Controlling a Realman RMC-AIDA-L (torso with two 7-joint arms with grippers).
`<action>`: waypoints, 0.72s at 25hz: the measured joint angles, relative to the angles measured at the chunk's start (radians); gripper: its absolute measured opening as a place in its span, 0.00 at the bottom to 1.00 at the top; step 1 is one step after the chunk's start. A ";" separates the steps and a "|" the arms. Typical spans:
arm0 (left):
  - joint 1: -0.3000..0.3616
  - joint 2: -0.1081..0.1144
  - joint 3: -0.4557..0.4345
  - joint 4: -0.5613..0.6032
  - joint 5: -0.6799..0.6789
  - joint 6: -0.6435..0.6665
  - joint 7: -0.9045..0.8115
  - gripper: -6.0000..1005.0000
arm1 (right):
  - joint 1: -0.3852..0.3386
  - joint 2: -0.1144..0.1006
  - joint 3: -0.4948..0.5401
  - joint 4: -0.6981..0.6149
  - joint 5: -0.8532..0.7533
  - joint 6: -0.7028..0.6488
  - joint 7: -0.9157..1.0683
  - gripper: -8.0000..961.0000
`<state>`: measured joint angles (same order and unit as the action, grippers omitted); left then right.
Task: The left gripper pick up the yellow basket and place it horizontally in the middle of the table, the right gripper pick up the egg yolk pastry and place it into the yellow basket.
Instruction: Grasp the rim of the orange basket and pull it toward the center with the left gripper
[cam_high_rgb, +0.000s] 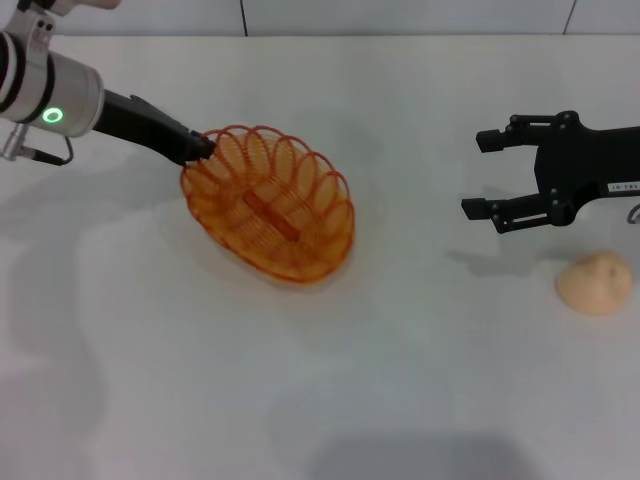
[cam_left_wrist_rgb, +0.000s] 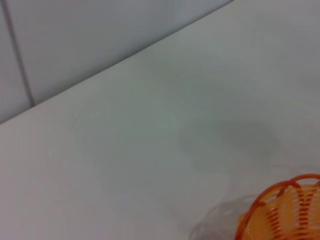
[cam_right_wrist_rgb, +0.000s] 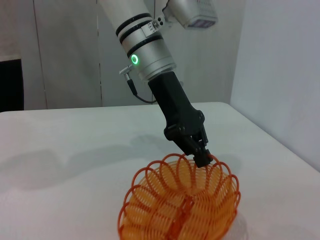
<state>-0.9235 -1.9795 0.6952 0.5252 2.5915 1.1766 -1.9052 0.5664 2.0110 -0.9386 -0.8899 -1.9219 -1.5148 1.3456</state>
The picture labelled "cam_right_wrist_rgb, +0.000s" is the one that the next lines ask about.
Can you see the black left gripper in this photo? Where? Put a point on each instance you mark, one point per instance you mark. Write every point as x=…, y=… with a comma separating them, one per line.
x=175, y=107

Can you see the orange woven plastic basket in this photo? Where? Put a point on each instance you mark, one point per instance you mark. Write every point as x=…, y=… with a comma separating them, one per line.
x=180, y=207

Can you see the black cabinet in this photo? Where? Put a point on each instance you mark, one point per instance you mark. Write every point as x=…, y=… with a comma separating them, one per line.
x=11, y=85

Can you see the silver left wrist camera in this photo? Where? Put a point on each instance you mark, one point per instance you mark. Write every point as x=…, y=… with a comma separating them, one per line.
x=192, y=12

